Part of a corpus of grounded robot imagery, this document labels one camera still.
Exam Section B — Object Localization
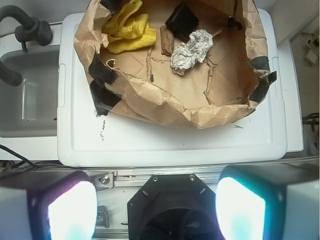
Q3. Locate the grey sink basin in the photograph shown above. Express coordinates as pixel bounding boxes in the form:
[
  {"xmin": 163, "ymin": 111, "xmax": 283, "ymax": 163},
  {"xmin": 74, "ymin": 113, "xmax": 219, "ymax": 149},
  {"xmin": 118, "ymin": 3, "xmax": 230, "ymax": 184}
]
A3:
[{"xmin": 0, "ymin": 45, "xmax": 60, "ymax": 138}]

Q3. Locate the aluminium extrusion rail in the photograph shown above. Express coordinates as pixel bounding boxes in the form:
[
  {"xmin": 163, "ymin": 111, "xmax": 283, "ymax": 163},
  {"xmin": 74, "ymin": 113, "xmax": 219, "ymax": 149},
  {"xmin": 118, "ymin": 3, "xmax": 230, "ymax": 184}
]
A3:
[{"xmin": 84, "ymin": 156, "xmax": 320, "ymax": 188}]

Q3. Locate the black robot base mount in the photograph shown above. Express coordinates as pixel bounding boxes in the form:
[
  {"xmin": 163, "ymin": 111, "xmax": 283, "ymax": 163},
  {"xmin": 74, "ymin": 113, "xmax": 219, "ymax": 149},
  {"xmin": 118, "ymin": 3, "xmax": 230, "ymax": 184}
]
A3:
[{"xmin": 127, "ymin": 174, "xmax": 224, "ymax": 240}]

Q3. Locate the white plastic bin lid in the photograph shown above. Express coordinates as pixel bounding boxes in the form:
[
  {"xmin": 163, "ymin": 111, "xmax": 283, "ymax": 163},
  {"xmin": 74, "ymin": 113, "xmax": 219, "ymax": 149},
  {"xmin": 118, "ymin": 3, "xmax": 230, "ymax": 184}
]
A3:
[{"xmin": 57, "ymin": 13, "xmax": 288, "ymax": 168}]

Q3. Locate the yellow microfiber cloth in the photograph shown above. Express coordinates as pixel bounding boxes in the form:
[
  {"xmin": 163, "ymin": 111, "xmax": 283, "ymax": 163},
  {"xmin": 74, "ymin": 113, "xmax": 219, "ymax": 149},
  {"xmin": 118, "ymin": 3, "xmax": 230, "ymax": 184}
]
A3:
[{"xmin": 102, "ymin": 0, "xmax": 157, "ymax": 55}]

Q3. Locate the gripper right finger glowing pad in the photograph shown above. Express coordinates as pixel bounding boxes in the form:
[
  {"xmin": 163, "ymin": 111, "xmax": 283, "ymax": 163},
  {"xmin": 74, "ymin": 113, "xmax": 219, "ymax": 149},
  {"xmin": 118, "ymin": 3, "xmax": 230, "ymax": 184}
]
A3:
[{"xmin": 215, "ymin": 163, "xmax": 320, "ymax": 240}]

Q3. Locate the black square box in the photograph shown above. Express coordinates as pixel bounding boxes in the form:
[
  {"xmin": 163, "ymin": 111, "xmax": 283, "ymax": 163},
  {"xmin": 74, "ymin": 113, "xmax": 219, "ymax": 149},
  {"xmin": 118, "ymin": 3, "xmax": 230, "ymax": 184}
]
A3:
[{"xmin": 165, "ymin": 2, "xmax": 199, "ymax": 42}]

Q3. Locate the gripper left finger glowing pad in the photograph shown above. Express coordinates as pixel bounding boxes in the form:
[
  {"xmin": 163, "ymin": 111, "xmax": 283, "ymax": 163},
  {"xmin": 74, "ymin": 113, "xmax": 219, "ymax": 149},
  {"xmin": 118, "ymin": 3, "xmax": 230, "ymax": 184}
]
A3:
[{"xmin": 0, "ymin": 170, "xmax": 98, "ymax": 240}]

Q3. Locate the crumpled white paper ball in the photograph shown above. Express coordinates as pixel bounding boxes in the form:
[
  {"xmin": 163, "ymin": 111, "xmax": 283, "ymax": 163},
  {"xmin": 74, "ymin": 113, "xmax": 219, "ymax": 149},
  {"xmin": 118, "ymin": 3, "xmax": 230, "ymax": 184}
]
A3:
[{"xmin": 170, "ymin": 29, "xmax": 214, "ymax": 76}]

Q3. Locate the metal corner bracket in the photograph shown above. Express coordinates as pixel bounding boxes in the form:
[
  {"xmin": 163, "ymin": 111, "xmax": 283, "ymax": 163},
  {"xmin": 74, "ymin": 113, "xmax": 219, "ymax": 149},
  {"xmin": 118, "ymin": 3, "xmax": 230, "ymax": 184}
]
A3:
[{"xmin": 90, "ymin": 172, "xmax": 115, "ymax": 191}]

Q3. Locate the brown paper bag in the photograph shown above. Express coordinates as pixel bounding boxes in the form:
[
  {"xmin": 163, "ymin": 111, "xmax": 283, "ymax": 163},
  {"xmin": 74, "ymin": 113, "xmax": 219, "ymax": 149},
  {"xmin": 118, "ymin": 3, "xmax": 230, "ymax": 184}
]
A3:
[{"xmin": 73, "ymin": 0, "xmax": 277, "ymax": 129}]

